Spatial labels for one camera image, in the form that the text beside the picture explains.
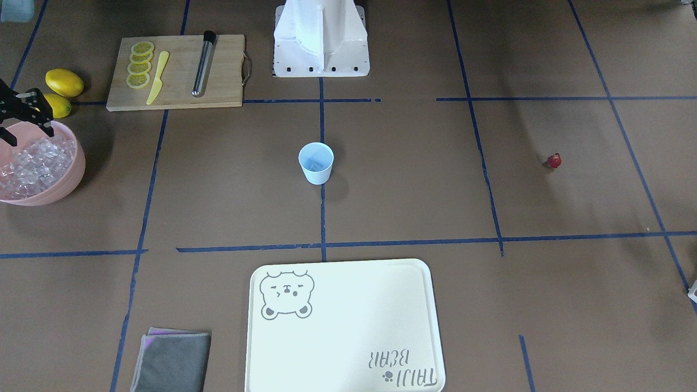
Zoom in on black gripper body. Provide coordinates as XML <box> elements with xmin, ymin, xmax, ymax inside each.
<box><xmin>1</xmin><ymin>79</ymin><xmax>41</xmax><ymax>126</ymax></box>

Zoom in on clear ice cubes pile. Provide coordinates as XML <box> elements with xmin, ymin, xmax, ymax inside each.
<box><xmin>1</xmin><ymin>136</ymin><xmax>77</xmax><ymax>199</ymax></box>

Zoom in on light blue paper cup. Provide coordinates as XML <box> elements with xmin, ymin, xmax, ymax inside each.
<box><xmin>298</xmin><ymin>142</ymin><xmax>334</xmax><ymax>185</ymax></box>

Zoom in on pink bowl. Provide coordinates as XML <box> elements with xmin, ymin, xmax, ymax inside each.
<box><xmin>2</xmin><ymin>121</ymin><xmax>85</xmax><ymax>206</ymax></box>

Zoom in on whole yellow lemon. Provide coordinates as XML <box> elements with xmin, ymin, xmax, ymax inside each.
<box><xmin>28</xmin><ymin>93</ymin><xmax>72</xmax><ymax>119</ymax></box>
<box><xmin>45</xmin><ymin>69</ymin><xmax>84</xmax><ymax>99</ymax></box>

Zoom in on lemon slice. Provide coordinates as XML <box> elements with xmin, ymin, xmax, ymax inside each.
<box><xmin>125</xmin><ymin>73</ymin><xmax>150</xmax><ymax>89</ymax></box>
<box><xmin>130</xmin><ymin>41</ymin><xmax>155</xmax><ymax>56</ymax></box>
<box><xmin>129</xmin><ymin>52</ymin><xmax>154</xmax><ymax>64</ymax></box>
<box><xmin>127</xmin><ymin>60</ymin><xmax>152</xmax><ymax>75</ymax></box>

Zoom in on yellow plastic knife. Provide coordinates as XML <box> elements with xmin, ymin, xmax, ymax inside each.
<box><xmin>146</xmin><ymin>51</ymin><xmax>170</xmax><ymax>105</ymax></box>

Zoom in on wooden cutting board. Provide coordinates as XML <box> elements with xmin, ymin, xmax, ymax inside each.
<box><xmin>106</xmin><ymin>34</ymin><xmax>250</xmax><ymax>112</ymax></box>

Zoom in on steel cylindrical rod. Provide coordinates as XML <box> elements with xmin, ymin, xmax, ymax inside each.
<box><xmin>191</xmin><ymin>30</ymin><xmax>217</xmax><ymax>97</ymax></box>

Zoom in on folded grey cloth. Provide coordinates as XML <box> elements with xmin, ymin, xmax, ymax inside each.
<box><xmin>130</xmin><ymin>327</ymin><xmax>211</xmax><ymax>391</ymax></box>

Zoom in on cream bear serving tray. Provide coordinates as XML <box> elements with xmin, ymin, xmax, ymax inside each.
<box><xmin>244</xmin><ymin>258</ymin><xmax>446</xmax><ymax>391</ymax></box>

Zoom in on red strawberry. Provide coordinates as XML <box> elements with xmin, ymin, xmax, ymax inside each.
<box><xmin>546</xmin><ymin>153</ymin><xmax>562</xmax><ymax>169</ymax></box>

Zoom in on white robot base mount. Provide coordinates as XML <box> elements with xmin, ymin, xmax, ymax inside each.
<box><xmin>272</xmin><ymin>1</ymin><xmax>370</xmax><ymax>78</ymax></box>

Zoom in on white wire rack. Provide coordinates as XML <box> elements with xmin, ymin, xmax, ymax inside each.
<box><xmin>687</xmin><ymin>281</ymin><xmax>697</xmax><ymax>304</ymax></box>

